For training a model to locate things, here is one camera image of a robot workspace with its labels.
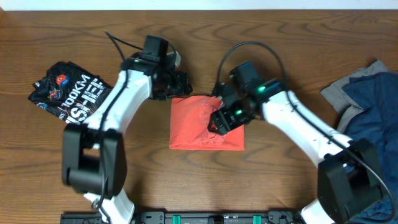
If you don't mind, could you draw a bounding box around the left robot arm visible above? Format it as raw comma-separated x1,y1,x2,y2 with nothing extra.
62,53,192,223

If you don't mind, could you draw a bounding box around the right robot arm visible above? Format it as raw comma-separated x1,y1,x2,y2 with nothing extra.
208,78,387,223

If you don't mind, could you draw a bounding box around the grey shirt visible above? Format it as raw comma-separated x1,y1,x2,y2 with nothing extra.
320,60,391,133

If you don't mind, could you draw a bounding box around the black cable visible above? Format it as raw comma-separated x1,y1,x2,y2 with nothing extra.
91,30,147,224
214,40,397,215

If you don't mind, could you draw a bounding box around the black printed folded shirt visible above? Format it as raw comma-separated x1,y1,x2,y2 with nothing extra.
28,62,112,124

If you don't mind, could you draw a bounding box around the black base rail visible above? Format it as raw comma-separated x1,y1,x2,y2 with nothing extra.
60,210,305,224

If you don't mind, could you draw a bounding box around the left black cable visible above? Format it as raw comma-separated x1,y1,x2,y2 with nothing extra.
91,30,147,224

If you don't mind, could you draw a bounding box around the navy blue shirt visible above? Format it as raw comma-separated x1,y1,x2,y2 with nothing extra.
341,72,398,224

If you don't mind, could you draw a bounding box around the orange red soccer t-shirt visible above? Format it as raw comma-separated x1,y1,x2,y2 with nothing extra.
169,95,245,151

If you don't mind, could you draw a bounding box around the right black cable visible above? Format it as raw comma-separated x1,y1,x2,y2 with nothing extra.
214,40,397,215

